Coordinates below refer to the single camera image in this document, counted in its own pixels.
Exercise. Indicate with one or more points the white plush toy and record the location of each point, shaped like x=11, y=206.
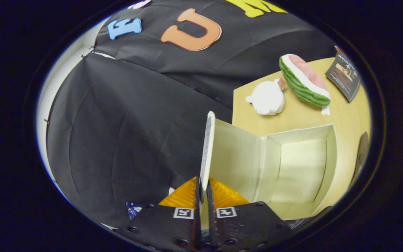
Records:
x=267, y=98

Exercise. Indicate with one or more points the cream storage box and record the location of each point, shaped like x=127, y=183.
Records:
x=299, y=168

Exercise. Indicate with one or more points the watermelon slice plush toy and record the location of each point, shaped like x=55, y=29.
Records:
x=304, y=82

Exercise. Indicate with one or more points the brown fuzzy slipper shoe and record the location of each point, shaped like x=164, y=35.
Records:
x=362, y=154

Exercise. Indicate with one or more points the blue printed packet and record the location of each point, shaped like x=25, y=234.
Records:
x=133, y=209

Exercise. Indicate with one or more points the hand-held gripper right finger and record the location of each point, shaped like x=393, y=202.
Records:
x=211, y=227

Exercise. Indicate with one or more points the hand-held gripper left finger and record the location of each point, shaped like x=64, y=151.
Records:
x=197, y=227

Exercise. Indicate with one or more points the black paperback book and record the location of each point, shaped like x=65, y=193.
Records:
x=345, y=75

